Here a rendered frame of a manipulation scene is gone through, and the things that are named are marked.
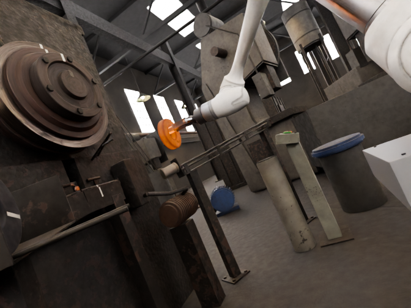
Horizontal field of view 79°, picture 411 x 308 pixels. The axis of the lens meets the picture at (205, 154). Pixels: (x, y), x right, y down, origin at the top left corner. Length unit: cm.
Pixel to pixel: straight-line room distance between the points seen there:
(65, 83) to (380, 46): 98
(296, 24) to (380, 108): 715
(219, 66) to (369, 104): 194
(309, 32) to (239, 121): 647
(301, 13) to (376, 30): 924
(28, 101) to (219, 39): 303
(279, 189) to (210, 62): 275
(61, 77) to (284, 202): 116
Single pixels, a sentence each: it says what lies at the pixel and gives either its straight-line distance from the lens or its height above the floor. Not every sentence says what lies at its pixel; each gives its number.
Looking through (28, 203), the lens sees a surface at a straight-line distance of 68.
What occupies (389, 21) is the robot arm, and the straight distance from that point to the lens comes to 60.
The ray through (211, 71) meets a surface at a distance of 379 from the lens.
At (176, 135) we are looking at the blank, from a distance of 124.
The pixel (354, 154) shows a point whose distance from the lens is 170.
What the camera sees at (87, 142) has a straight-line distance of 115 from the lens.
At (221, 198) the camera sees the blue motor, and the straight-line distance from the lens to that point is 298.
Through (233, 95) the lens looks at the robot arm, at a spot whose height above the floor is 83.
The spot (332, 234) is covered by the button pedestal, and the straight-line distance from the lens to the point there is 149.
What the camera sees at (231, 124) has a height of 105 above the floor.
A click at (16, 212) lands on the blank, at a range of 56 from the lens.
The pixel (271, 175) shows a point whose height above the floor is 43.
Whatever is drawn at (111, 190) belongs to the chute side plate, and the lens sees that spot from 112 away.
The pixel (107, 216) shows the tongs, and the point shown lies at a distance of 37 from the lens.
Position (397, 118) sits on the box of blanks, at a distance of 298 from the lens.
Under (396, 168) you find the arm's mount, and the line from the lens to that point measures 62.
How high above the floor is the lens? 60
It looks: 3 degrees up
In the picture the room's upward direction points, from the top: 24 degrees counter-clockwise
